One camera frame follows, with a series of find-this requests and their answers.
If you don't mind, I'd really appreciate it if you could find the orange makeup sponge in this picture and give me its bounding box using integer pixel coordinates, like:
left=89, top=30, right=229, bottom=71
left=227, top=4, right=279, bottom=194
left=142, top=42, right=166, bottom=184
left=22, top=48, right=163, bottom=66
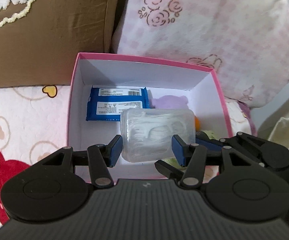
left=195, top=116, right=200, bottom=131

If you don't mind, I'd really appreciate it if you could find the clear plastic floss box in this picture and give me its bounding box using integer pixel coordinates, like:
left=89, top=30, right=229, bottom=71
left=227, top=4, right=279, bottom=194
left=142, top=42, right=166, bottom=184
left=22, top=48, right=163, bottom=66
left=120, top=108, right=196, bottom=163

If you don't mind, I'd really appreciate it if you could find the purple plush toy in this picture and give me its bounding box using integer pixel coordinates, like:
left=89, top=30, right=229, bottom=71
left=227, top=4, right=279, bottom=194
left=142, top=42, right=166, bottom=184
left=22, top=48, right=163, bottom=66
left=151, top=95, right=189, bottom=109

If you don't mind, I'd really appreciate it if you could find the blue wet wipes pack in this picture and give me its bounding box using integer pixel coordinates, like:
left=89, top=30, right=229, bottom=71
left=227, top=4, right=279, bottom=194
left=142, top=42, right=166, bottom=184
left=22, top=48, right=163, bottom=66
left=86, top=87, right=150, bottom=121

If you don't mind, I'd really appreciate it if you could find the green yarn ball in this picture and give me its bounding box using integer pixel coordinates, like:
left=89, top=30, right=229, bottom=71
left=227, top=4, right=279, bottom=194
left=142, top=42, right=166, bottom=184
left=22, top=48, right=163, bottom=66
left=164, top=130, right=218, bottom=170

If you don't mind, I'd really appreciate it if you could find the pink cardboard box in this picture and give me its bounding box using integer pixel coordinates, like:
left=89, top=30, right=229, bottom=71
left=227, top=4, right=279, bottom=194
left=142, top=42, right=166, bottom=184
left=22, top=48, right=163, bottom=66
left=67, top=52, right=234, bottom=183

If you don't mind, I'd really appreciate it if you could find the pink checkered pillow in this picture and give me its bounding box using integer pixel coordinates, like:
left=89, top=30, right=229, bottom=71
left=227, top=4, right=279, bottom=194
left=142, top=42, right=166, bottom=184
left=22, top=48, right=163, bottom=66
left=112, top=0, right=289, bottom=108

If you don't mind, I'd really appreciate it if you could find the brown embroidered pillow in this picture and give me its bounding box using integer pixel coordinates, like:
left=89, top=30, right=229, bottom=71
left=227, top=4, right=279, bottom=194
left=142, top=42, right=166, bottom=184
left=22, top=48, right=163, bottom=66
left=0, top=0, right=117, bottom=88

